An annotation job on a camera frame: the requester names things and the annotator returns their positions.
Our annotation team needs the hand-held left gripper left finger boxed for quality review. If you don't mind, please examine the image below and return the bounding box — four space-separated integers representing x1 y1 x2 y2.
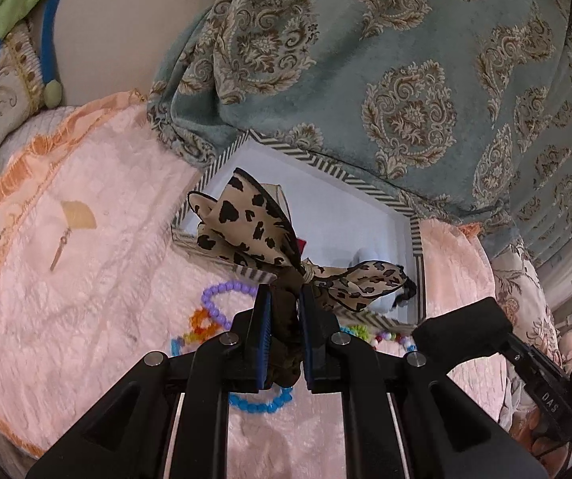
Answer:
25 284 273 479

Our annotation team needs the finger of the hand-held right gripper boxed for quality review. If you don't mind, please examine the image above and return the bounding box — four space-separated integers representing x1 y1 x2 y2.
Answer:
412 297 512 376

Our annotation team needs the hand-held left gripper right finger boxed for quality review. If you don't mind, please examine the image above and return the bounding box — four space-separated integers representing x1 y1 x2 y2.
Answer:
298 284 549 479

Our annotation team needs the colourful yarn bracelet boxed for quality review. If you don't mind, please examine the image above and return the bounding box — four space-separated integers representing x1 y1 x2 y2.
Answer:
170 327 202 357

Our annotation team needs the leopard bow brown scrunchie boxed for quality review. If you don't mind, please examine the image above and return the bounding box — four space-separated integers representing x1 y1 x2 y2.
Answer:
187 167 409 390

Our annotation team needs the striped rim white tray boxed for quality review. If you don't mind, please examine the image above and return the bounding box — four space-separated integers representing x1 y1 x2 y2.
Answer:
171 130 429 333

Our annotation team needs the black scrunchie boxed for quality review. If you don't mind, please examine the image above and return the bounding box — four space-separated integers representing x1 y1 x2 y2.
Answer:
393 279 417 309

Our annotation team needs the beige floral cloth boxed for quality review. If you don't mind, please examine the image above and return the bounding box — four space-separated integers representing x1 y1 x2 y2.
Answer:
486 244 566 375

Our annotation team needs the pink quilted blanket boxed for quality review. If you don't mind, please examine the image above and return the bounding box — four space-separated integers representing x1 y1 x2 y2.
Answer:
0 90 516 479

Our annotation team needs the tan fan-shaped piece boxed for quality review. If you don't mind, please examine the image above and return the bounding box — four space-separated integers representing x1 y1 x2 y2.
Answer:
61 201 98 230

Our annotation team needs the teal patterned blanket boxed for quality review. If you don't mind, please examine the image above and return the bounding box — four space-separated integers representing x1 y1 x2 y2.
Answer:
146 0 572 270

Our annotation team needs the beige patterned pillow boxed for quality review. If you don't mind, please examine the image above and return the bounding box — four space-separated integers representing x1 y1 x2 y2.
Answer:
0 20 52 160

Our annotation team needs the green and blue plush toy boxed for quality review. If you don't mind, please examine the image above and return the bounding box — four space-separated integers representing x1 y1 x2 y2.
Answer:
0 0 67 188

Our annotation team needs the blue bead bracelet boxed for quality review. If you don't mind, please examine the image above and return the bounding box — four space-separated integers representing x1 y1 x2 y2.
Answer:
228 386 293 415

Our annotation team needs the orange bead bracelet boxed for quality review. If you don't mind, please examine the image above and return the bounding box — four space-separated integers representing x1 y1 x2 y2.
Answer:
186 308 223 342

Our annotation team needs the purple bead bracelet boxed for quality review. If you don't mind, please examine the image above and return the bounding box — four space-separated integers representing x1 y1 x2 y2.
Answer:
201 282 259 330

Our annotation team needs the multicolour bead bracelet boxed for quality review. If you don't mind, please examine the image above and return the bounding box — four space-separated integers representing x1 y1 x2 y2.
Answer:
340 325 417 356

